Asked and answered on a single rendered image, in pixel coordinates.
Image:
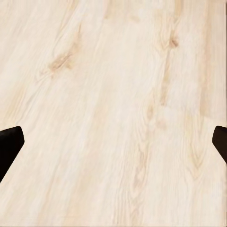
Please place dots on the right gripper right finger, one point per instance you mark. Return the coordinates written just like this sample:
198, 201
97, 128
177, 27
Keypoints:
219, 140

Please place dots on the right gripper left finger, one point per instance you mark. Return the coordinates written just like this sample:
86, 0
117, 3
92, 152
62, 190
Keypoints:
11, 142

